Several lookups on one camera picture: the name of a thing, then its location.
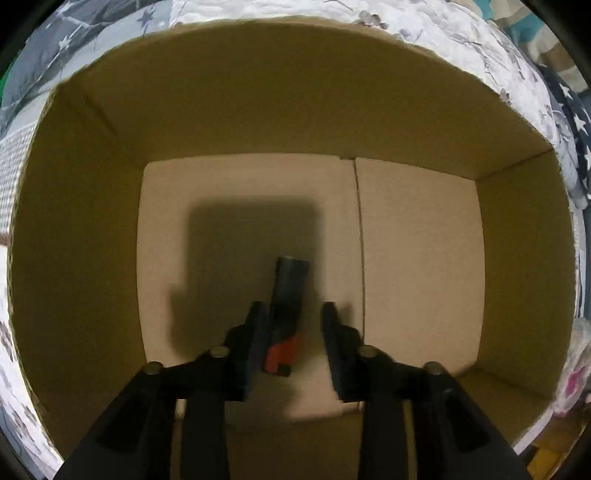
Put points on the brown cardboard box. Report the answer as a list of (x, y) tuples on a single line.
[(163, 180)]

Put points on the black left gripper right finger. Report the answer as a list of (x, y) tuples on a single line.
[(418, 423)]

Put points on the star pattern dark pillow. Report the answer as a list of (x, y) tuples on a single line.
[(573, 111)]

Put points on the floral quilted bedspread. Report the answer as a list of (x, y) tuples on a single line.
[(80, 32)]

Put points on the black orange lighter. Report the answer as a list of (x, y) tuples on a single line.
[(285, 309)]

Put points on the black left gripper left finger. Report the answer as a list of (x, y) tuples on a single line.
[(168, 417)]

